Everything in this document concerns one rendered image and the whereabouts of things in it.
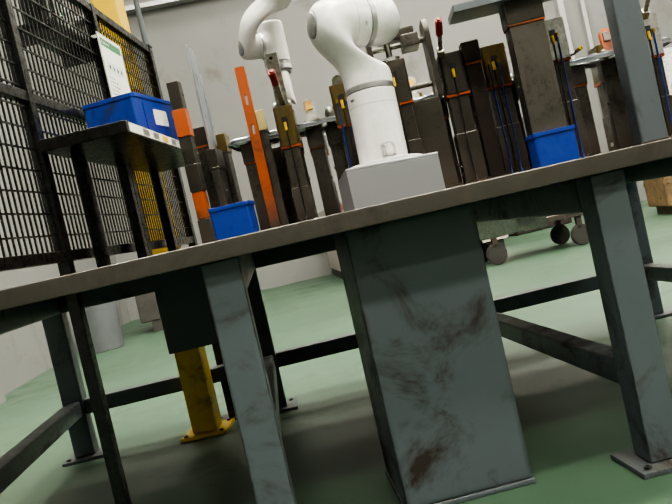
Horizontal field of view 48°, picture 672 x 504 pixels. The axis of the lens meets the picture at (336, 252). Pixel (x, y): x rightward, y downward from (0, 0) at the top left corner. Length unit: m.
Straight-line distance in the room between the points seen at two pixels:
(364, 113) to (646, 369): 0.86
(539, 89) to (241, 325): 1.02
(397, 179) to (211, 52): 9.67
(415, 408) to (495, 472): 0.24
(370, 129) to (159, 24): 9.79
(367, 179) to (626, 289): 0.62
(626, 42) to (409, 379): 1.06
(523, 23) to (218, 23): 9.50
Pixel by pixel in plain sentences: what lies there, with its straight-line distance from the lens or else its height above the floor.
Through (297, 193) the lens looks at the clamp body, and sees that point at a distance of 2.22.
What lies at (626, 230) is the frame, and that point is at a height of 0.53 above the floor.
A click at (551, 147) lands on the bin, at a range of 1.97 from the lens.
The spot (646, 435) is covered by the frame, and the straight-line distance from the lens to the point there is 1.83.
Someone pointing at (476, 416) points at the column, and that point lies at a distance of 1.78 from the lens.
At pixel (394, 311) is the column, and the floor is 0.46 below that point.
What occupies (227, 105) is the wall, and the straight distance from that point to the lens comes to 11.17.
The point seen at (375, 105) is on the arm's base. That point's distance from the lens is 1.82.
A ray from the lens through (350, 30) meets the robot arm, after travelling 1.85.
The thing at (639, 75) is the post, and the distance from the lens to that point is 2.17.
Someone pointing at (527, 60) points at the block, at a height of 0.99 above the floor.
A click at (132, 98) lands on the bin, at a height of 1.14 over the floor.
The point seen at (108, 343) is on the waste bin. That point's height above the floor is 0.07.
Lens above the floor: 0.68
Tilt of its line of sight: 2 degrees down
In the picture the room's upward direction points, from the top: 13 degrees counter-clockwise
